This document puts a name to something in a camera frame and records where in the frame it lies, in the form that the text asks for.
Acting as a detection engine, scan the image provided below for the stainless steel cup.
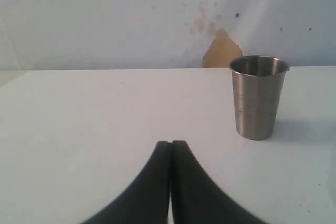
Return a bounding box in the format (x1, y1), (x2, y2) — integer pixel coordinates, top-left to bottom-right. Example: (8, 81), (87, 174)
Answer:
(229, 55), (290, 141)

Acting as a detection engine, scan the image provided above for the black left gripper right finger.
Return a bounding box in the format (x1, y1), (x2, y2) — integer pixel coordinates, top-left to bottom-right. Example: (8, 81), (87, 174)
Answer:
(171, 141), (264, 223)

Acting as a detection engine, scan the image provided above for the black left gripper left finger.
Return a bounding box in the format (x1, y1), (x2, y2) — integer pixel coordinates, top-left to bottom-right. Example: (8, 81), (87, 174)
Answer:
(84, 141), (172, 224)

